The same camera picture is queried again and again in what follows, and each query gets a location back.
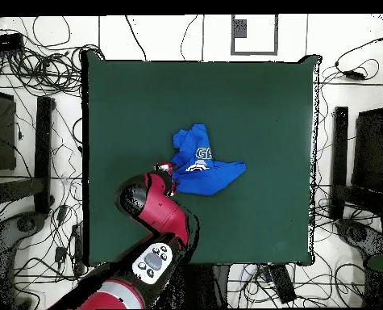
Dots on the blue shirt with white print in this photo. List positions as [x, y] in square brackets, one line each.
[204, 180]

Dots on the dark flat box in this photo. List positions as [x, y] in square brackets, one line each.
[370, 151]
[4, 129]

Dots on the dark green table cloth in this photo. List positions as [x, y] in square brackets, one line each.
[146, 97]

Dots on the black stand bar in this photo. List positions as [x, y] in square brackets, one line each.
[43, 155]
[339, 161]

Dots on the black office chair base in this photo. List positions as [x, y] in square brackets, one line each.
[26, 224]
[358, 234]

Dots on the black power strip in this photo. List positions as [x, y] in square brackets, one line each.
[283, 284]

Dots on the black device with ports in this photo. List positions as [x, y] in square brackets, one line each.
[4, 42]

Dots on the black power adaptor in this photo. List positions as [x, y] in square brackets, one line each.
[354, 75]

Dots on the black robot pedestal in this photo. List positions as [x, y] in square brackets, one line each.
[199, 284]

